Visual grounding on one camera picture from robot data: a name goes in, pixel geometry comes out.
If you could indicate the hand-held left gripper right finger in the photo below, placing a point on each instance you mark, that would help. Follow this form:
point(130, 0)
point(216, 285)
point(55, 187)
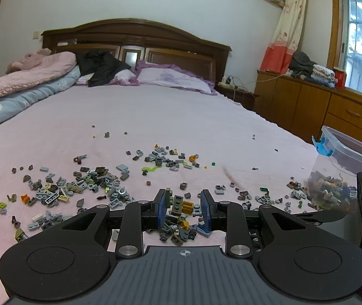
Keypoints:
point(204, 209)

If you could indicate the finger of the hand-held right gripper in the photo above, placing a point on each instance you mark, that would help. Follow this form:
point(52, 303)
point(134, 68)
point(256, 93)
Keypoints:
point(324, 217)

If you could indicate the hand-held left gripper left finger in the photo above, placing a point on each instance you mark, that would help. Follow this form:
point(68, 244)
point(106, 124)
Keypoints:
point(161, 208)

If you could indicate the olive studded toy brick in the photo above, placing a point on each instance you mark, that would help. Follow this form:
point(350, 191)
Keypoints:
point(177, 205)

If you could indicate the orange toy brick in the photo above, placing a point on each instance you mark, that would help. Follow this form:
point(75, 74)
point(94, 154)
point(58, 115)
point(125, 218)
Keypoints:
point(188, 207)

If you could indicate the clear plastic container blue latch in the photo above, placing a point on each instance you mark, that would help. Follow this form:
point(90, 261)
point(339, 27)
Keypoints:
point(343, 155)

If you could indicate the pile of small toy bricks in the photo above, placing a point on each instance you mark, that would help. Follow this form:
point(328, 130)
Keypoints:
point(52, 198)

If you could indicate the long wooden cabinet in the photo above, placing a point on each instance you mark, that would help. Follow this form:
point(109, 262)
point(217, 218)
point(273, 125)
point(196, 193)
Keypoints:
point(308, 104)

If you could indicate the dark wooden nightstand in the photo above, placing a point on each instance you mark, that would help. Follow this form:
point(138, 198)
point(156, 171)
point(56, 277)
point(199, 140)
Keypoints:
point(239, 97)

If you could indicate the red box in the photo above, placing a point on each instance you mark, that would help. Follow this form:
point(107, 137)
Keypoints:
point(340, 78)

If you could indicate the purple frilled pillow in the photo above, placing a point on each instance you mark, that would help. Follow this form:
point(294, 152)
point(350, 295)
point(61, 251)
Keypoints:
point(174, 79)

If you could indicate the white power strip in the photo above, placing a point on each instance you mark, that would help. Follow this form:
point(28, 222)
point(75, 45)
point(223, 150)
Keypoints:
point(228, 81)

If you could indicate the white pillow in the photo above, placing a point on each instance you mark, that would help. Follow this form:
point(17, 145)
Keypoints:
point(124, 75)

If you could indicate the heap of folded clothes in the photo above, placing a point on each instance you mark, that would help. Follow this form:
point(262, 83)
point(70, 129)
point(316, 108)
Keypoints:
point(314, 68)

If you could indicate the black jacket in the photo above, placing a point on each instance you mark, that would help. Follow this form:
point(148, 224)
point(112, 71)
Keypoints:
point(101, 65)

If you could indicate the dark wooden headboard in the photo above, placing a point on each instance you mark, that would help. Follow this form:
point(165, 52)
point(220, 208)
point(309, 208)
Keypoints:
point(136, 35)

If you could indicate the blue floral quilt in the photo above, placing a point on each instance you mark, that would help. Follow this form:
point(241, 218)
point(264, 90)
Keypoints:
point(19, 98)

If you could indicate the cream and orange curtain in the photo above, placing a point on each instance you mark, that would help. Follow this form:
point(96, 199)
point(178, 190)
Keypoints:
point(287, 31)

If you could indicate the pink checked quilt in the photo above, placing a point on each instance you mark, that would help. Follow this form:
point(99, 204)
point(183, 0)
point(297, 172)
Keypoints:
point(19, 79)

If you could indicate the pink plush toy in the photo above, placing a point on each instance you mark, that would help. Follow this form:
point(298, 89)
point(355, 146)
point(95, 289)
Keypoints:
point(28, 60)

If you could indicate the wall switch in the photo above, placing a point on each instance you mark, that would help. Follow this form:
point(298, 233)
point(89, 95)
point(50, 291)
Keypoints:
point(36, 35)

